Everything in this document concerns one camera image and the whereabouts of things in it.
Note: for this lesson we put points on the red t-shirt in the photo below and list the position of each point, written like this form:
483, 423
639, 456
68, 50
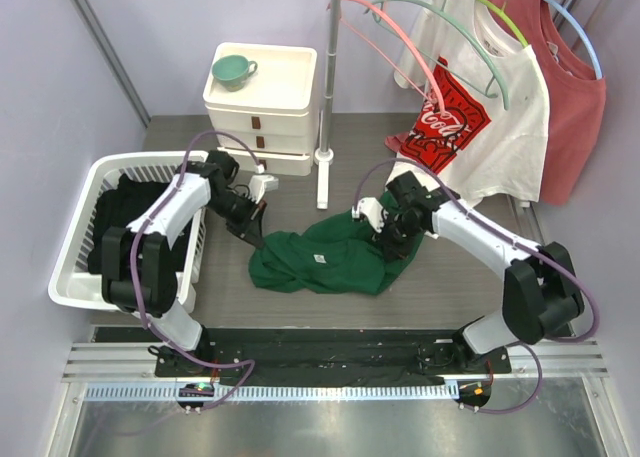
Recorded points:
577, 98

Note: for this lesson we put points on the mint green hanger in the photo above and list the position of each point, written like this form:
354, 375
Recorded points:
496, 75

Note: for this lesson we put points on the pink hanger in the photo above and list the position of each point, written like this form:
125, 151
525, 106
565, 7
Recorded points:
434, 95

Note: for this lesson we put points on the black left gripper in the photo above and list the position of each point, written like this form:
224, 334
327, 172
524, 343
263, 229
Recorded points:
253, 234

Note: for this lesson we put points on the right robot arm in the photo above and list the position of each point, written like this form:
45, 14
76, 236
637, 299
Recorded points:
540, 295

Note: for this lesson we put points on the white drawer unit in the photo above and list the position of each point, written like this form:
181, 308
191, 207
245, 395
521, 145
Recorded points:
275, 114

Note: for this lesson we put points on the blue hanger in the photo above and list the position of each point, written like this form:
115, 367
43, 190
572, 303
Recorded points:
583, 37

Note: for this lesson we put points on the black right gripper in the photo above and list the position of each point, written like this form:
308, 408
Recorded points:
391, 248

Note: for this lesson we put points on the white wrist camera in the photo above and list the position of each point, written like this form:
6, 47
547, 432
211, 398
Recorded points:
369, 209
261, 183

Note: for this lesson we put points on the black t-shirt in basket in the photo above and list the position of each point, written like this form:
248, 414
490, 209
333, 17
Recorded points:
117, 208

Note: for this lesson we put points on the white graphic t-shirt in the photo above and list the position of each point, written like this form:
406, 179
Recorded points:
476, 147

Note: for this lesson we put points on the white laundry basket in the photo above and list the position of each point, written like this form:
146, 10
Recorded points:
71, 284

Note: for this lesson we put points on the green t-shirt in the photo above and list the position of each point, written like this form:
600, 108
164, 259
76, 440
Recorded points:
333, 256

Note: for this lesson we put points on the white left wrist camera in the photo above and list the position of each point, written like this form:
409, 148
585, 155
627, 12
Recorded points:
261, 183

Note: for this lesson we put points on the teal cup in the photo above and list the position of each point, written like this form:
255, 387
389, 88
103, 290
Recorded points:
233, 71

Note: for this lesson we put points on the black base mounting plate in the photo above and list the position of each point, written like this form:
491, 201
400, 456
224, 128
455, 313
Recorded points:
348, 357

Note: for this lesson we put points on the metal clothes rack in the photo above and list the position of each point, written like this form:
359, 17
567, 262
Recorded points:
324, 155

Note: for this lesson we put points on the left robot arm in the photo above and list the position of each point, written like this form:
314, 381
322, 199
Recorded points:
138, 275

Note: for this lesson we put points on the lime green hanger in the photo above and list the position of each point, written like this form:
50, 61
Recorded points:
501, 14

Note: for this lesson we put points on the perforated white cable duct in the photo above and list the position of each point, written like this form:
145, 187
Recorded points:
184, 392

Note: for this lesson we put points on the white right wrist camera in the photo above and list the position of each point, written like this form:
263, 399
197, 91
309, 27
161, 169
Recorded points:
369, 209

